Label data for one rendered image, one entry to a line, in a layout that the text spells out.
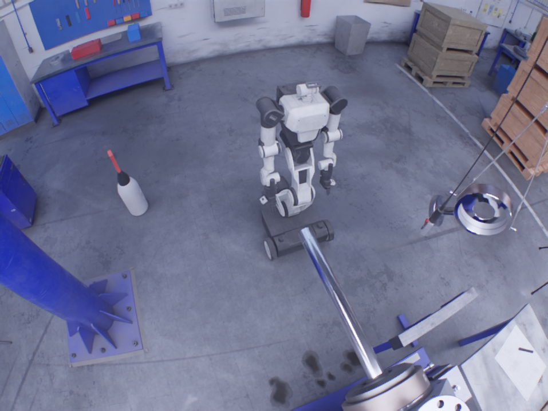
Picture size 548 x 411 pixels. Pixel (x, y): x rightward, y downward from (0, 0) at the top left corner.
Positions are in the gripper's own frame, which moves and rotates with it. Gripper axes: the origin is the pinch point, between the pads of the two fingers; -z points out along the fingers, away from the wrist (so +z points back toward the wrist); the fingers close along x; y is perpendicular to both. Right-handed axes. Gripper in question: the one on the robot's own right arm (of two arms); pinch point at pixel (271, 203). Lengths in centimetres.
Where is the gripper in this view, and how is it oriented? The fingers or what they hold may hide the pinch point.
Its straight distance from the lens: 216.8
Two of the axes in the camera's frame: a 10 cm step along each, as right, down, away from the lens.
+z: -0.4, -7.2, -7.0
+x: 3.6, 6.4, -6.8
